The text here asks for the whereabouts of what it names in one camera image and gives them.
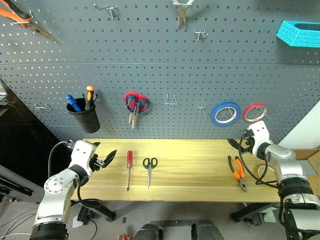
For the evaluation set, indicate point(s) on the dark rounded shape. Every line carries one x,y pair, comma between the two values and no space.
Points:
207,230
148,232

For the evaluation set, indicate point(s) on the red tape roll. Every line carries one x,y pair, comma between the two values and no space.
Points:
247,111

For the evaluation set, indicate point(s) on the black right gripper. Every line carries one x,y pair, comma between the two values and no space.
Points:
248,143

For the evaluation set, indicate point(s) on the cyan plastic bin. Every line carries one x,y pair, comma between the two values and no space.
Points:
298,35

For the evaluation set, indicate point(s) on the silver double-prong pegboard hook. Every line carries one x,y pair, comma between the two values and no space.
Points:
203,111
200,33
110,10

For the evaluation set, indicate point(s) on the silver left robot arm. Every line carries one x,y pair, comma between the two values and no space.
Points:
56,190

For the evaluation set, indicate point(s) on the black table foot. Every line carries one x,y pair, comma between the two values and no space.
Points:
252,211
100,210

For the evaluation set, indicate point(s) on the orange and black screwdriver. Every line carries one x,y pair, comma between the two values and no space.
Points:
89,96

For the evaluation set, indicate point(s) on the grey metal pegboard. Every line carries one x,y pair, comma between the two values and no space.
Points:
160,75

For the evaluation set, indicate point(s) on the orange and black combination pliers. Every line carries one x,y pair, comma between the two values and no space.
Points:
239,173

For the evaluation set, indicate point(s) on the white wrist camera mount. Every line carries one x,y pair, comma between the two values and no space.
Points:
81,153
260,133

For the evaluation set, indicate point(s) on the blue tape roll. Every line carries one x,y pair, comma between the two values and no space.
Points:
216,117

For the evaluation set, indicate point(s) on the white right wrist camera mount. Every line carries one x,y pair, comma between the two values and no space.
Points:
260,133

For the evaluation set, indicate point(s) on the brown cardboard box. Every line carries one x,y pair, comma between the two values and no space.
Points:
308,160

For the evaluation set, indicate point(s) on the black plastic cup holder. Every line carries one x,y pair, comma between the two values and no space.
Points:
86,118

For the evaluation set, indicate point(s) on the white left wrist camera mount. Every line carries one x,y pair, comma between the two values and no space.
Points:
81,153

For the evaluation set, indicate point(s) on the beige tape roll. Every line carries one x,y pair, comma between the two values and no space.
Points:
257,170

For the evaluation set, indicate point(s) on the red and blue scissors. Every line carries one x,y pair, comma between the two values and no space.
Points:
136,105

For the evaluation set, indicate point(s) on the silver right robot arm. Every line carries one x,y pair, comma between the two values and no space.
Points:
292,180

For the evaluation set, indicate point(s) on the black cabinet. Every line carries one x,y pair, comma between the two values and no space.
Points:
22,150

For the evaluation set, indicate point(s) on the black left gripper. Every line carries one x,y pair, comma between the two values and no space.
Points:
96,165

